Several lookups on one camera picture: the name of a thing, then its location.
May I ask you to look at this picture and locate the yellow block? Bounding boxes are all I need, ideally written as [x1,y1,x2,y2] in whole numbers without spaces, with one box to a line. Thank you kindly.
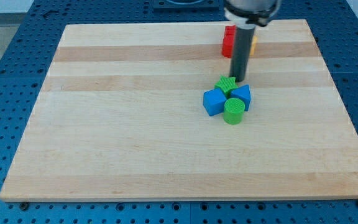
[250,35,258,55]

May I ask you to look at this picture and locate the green star block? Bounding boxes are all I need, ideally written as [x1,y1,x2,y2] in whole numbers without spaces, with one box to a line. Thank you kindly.
[214,76,238,98]

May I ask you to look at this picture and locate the blue triangle block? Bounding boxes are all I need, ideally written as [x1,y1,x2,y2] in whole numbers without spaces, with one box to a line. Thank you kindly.
[230,85,252,111]

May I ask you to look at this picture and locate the blue cube block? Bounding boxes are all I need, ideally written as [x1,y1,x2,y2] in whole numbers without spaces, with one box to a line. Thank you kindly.
[203,88,227,116]

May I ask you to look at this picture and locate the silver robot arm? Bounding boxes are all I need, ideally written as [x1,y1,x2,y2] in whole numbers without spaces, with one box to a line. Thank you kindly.
[224,0,282,82]

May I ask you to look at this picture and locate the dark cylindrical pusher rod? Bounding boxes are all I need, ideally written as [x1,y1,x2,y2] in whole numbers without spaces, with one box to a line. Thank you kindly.
[229,26,255,82]

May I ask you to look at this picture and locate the green cylinder block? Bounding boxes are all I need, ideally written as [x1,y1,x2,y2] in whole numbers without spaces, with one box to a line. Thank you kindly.
[223,98,245,125]

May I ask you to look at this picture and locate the red block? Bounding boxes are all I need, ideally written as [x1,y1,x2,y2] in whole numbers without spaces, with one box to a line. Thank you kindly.
[221,25,236,58]

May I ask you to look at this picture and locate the wooden board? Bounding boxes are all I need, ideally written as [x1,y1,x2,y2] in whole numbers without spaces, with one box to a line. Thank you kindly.
[0,19,358,202]

